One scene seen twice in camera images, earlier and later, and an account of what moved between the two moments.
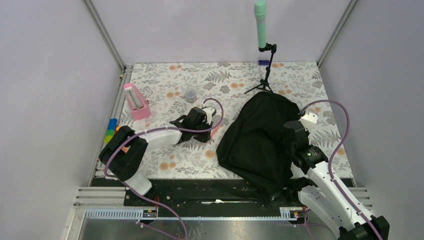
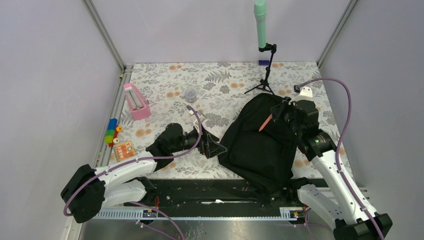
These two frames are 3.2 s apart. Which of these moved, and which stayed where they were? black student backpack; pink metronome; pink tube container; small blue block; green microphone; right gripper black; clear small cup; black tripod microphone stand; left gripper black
Moved: left gripper black; pink tube container; right gripper black
Stayed: black student backpack; green microphone; pink metronome; clear small cup; black tripod microphone stand; small blue block
